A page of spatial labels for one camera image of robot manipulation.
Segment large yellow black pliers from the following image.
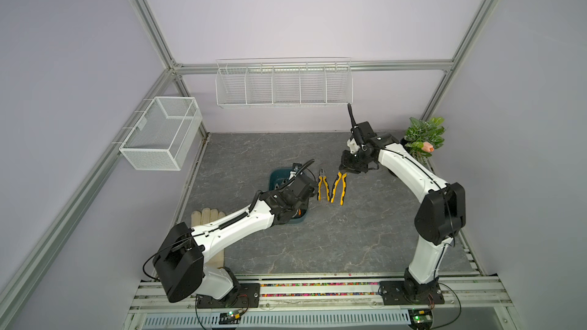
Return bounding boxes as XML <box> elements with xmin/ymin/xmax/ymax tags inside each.
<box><xmin>330</xmin><ymin>171</ymin><xmax>347</xmax><ymax>206</ymax></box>

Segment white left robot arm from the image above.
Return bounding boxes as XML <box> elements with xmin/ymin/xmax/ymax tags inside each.
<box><xmin>152</xmin><ymin>174</ymin><xmax>318</xmax><ymax>306</ymax></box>

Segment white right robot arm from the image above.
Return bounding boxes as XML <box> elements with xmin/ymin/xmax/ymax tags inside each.
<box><xmin>339</xmin><ymin>120</ymin><xmax>466</xmax><ymax>302</ymax></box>

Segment teal plastic storage box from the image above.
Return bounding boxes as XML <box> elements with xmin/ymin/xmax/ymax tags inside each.
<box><xmin>268</xmin><ymin>163</ymin><xmax>309</xmax><ymax>224</ymax></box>

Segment black vase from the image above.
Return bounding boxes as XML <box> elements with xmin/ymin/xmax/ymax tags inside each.
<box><xmin>400</xmin><ymin>137</ymin><xmax>412</xmax><ymax>148</ymax></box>

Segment green plant with pink flower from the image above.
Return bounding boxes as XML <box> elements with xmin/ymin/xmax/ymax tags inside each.
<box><xmin>404</xmin><ymin>117</ymin><xmax>446</xmax><ymax>163</ymax></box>

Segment beige work glove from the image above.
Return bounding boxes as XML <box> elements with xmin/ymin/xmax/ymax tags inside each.
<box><xmin>191</xmin><ymin>208</ymin><xmax>226</xmax><ymax>268</ymax></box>

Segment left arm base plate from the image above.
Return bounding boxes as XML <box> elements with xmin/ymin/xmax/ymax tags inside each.
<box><xmin>196</xmin><ymin>283</ymin><xmax>261</xmax><ymax>309</ymax></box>

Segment white wire wall shelf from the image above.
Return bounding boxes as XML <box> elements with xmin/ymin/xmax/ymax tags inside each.
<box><xmin>215</xmin><ymin>57</ymin><xmax>354</xmax><ymax>108</ymax></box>

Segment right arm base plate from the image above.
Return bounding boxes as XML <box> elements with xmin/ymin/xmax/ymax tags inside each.
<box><xmin>378</xmin><ymin>280</ymin><xmax>445</xmax><ymax>306</ymax></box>

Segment white mesh wall basket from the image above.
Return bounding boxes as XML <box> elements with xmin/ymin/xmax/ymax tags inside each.
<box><xmin>119</xmin><ymin>96</ymin><xmax>203</xmax><ymax>171</ymax></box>

